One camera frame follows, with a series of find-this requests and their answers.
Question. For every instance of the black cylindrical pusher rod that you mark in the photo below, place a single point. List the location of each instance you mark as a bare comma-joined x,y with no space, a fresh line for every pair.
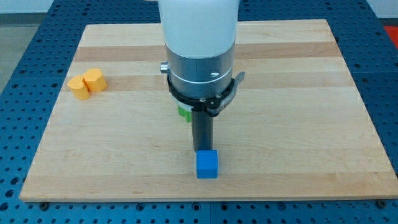
202,131

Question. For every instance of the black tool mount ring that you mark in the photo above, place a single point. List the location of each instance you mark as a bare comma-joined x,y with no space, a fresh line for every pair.
212,106

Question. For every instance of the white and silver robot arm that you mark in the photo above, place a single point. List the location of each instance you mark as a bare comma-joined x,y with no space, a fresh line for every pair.
199,38

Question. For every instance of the blue cube block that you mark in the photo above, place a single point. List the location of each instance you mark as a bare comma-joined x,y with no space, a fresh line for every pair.
207,164

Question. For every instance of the green block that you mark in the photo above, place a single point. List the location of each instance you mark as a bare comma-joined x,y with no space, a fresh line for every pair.
185,112

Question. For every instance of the yellow hexagon block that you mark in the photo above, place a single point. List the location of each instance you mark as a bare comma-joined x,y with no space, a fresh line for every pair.
95,80

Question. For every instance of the yellow half-round block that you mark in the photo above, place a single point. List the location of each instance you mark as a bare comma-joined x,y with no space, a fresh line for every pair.
78,87

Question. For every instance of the wooden board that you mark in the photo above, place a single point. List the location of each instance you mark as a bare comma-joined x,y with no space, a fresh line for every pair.
297,128

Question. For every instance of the red object at edge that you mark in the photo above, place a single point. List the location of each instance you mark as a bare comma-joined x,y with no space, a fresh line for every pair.
392,32

